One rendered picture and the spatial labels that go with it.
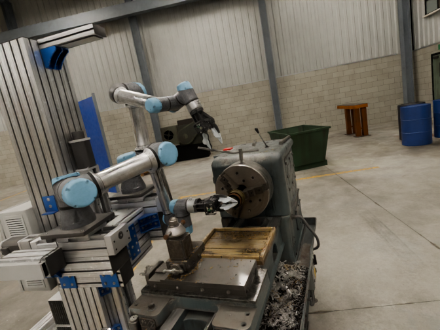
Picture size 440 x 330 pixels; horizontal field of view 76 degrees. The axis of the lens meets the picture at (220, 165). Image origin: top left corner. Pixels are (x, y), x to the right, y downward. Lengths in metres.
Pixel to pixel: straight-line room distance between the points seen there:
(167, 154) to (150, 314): 0.68
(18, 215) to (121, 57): 11.15
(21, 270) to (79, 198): 0.42
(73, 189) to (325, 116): 11.14
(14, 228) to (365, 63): 11.86
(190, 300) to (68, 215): 0.64
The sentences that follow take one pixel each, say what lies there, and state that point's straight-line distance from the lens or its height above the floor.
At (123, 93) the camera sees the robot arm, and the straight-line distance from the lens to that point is 1.66.
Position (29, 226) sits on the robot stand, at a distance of 1.79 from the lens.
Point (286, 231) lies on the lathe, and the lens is 1.79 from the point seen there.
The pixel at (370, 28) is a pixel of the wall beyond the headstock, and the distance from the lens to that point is 12.72.
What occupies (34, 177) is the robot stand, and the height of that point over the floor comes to 1.38.
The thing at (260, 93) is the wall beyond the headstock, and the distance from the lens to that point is 11.48.
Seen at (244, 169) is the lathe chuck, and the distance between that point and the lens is 1.54.
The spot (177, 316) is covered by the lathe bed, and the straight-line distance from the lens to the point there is 1.14.
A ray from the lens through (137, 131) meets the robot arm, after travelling 1.83.
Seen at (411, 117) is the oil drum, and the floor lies 0.65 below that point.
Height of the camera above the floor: 1.54
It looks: 11 degrees down
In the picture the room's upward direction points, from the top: 11 degrees counter-clockwise
